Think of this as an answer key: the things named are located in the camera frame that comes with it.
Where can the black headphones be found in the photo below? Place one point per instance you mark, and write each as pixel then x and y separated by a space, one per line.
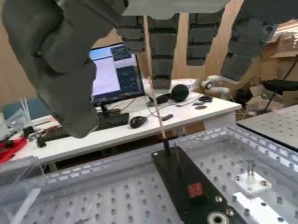
pixel 180 93

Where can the small white jointed device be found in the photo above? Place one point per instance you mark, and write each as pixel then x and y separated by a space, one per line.
pixel 213 83

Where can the black keyboard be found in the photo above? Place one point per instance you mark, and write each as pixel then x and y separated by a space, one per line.
pixel 111 120

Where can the white desk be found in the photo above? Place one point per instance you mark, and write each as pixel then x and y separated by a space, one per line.
pixel 187 115

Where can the red tray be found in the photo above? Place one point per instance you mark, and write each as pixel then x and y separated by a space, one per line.
pixel 11 150

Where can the black computer mouse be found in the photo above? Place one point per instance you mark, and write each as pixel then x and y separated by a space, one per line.
pixel 139 121

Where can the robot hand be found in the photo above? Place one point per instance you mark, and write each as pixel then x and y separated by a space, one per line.
pixel 58 50

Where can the small black object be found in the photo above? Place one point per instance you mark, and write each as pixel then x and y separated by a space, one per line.
pixel 40 141

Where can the computer monitor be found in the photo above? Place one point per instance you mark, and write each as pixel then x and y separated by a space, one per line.
pixel 117 76

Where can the thin stick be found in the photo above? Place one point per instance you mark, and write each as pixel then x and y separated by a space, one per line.
pixel 157 116

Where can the clear box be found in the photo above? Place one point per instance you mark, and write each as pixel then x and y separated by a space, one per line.
pixel 111 173

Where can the small white pin block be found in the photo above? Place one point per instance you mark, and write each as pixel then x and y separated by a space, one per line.
pixel 252 182

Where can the black plate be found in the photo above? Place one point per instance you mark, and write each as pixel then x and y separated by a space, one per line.
pixel 181 180

